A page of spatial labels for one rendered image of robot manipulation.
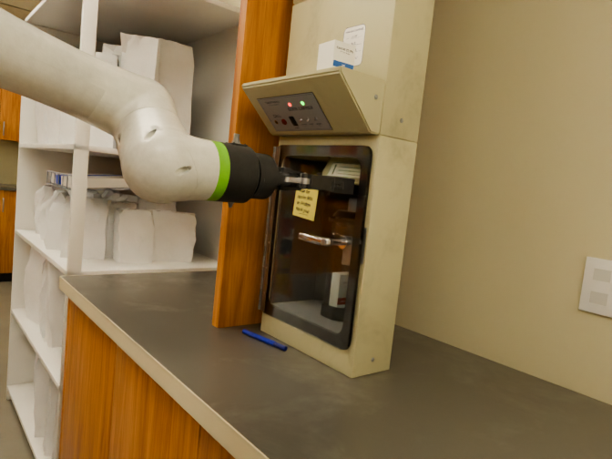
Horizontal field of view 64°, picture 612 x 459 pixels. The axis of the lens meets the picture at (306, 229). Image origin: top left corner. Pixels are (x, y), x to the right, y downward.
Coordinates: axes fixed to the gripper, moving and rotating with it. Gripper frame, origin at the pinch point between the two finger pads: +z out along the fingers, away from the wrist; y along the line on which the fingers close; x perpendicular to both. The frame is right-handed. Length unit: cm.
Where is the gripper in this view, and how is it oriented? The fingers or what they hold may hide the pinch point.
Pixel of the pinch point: (338, 185)
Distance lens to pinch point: 92.5
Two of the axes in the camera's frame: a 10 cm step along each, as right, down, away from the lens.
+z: 7.7, 0.2, 6.4
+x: -1.1, 9.9, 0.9
